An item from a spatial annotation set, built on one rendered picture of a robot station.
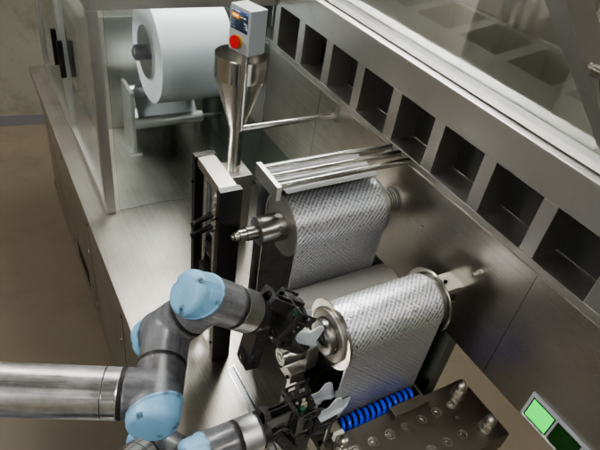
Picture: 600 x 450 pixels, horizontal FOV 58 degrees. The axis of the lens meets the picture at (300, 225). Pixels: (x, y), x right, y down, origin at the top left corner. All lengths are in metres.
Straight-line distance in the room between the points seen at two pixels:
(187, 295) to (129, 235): 1.02
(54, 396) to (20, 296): 2.16
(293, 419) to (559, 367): 0.51
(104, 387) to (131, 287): 0.85
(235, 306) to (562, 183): 0.59
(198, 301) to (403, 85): 0.72
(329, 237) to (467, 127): 0.36
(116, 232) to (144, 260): 0.16
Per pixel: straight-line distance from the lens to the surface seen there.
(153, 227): 1.86
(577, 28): 0.65
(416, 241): 1.33
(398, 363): 1.23
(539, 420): 1.24
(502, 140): 1.10
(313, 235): 1.15
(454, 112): 1.18
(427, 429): 1.30
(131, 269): 1.71
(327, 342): 1.08
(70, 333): 2.77
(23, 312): 2.91
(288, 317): 0.97
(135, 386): 0.83
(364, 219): 1.22
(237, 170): 1.65
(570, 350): 1.12
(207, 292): 0.82
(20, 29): 4.09
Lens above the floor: 2.08
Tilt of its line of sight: 38 degrees down
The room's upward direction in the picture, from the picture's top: 10 degrees clockwise
